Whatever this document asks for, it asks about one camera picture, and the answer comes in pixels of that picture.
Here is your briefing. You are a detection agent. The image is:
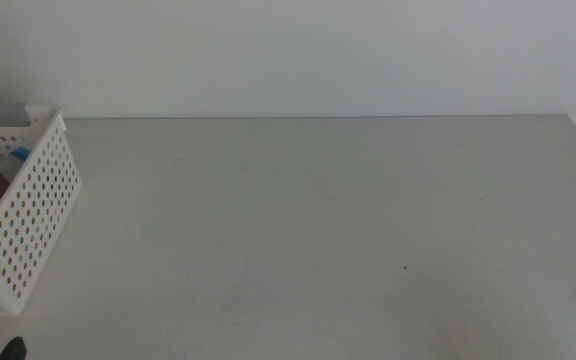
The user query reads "white perforated plastic basket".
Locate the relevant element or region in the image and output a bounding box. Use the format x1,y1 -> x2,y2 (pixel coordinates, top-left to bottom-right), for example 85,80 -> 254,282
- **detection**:
0,102 -> 84,318

